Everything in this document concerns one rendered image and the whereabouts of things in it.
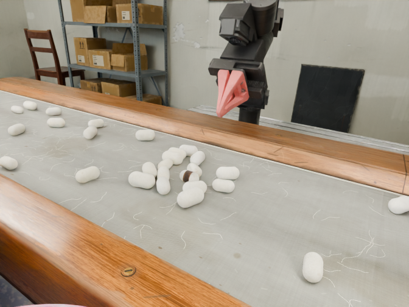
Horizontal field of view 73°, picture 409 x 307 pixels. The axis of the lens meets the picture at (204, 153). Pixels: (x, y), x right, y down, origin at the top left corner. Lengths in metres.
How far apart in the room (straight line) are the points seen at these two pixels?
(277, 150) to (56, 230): 0.36
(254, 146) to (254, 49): 0.17
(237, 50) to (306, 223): 0.32
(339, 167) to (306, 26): 1.98
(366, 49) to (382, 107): 0.43
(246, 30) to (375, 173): 0.30
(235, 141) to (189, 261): 0.30
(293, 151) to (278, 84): 1.99
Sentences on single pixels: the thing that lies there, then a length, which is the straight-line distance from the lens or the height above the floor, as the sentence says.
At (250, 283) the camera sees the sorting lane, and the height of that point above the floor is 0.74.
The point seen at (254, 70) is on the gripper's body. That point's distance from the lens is 0.50.
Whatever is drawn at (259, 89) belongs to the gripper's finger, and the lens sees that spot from 0.52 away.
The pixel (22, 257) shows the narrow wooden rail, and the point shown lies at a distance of 0.33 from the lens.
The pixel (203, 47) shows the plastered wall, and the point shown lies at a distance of 2.78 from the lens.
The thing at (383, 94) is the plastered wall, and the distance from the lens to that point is 2.36.
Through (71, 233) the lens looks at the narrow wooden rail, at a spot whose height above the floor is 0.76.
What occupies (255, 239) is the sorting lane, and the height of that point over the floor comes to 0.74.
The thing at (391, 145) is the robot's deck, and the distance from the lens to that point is 0.95.
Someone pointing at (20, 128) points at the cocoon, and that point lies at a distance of 0.66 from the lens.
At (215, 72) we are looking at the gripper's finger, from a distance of 0.52.
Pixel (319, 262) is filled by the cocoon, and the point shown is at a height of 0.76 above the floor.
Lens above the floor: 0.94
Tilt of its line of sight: 24 degrees down
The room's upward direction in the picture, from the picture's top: 3 degrees clockwise
